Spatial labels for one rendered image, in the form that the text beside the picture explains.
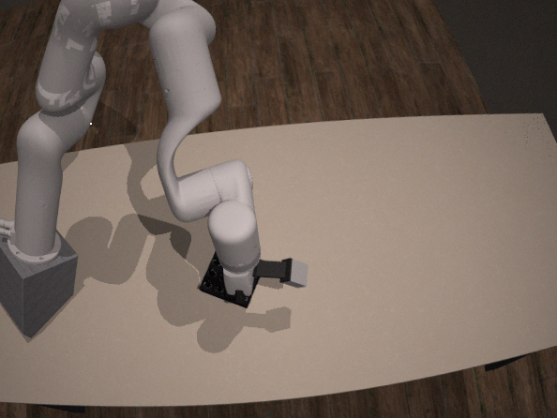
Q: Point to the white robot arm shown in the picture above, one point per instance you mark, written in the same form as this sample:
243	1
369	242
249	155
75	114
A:
180	33

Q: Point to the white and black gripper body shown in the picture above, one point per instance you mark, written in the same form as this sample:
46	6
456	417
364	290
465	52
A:
238	281

